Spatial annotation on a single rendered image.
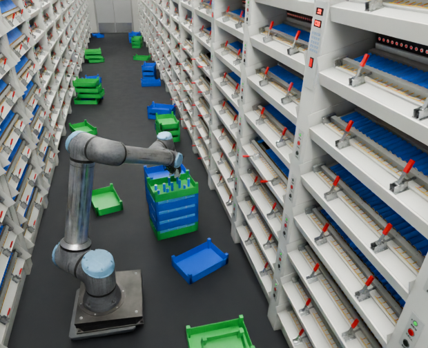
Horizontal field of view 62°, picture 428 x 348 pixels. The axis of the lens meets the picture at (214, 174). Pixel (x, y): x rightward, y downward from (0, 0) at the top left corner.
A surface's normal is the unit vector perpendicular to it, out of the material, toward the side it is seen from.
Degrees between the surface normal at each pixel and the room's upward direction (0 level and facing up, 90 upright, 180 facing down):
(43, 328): 0
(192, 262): 0
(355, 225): 17
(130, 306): 2
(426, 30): 108
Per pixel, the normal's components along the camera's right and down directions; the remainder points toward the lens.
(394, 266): -0.26, -0.80
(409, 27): -0.93, 0.36
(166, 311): 0.03, -0.87
